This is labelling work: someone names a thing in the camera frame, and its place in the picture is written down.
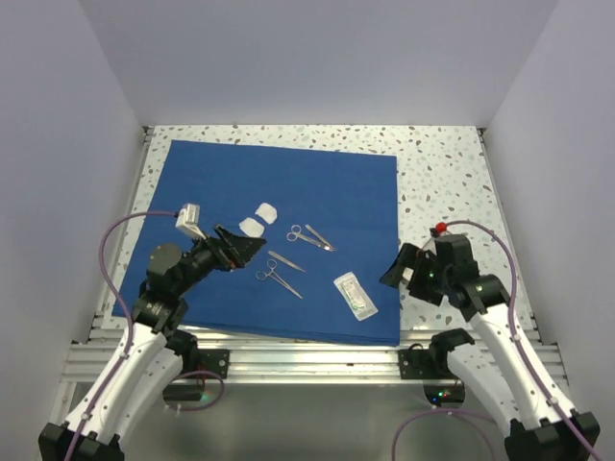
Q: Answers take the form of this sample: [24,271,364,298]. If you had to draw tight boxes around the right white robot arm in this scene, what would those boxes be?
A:
[381,231,601,460]

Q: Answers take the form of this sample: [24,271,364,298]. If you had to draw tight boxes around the white gauze pad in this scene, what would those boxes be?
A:
[239,217,265,238]
[255,203,278,225]

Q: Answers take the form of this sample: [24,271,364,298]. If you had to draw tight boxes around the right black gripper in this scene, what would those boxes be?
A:
[380,242,452,306]

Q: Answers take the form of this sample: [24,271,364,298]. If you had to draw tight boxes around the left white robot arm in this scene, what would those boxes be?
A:
[38,225,266,460]

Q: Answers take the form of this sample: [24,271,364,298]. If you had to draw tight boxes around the white suture packet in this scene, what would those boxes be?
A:
[333,272,379,322]

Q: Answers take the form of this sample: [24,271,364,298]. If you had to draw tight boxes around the small silver scissors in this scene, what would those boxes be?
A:
[286,225,317,244]

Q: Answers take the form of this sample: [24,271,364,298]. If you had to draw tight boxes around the right wrist camera red cap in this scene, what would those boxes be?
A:
[430,222,450,238]

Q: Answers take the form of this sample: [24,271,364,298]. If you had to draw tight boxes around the silver hemostat forceps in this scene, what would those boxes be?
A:
[256,259,303,299]

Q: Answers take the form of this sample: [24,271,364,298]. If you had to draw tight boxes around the aluminium frame rail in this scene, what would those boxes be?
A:
[64,330,568,385]

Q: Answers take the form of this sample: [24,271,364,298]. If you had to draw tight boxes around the blue surgical drape cloth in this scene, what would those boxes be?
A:
[120,141,401,346]

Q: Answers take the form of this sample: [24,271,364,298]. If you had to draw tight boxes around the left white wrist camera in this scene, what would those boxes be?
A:
[175,204,206,239]

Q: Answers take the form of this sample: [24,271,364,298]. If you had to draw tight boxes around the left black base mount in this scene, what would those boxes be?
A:
[182,349,231,379]

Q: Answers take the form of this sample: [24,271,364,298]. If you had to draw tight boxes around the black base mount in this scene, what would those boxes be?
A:
[397,343,456,380]
[182,349,231,379]

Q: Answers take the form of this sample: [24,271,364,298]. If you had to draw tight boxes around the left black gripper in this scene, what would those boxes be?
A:
[174,223,265,296]

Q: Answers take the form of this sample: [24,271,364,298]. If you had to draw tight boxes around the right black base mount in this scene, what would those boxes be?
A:
[397,343,456,380]

